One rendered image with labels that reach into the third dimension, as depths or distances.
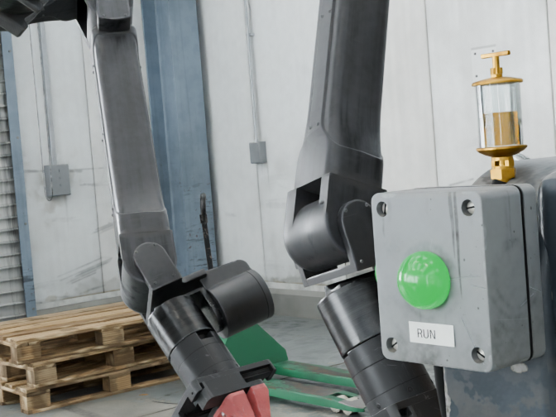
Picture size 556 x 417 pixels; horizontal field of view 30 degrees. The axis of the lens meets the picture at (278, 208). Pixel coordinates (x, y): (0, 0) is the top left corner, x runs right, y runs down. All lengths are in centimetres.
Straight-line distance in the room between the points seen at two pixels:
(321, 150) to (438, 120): 655
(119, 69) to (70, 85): 780
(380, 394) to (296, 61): 766
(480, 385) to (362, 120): 35
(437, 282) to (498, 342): 4
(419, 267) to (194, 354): 55
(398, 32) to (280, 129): 151
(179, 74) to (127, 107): 790
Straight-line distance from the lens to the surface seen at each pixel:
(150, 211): 114
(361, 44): 90
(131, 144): 120
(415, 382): 83
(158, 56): 952
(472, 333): 53
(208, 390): 101
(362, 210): 84
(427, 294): 52
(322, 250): 84
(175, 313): 108
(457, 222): 52
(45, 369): 611
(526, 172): 60
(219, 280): 111
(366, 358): 83
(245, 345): 627
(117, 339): 631
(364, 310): 83
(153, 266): 109
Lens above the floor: 136
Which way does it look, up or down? 3 degrees down
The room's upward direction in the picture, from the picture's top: 4 degrees counter-clockwise
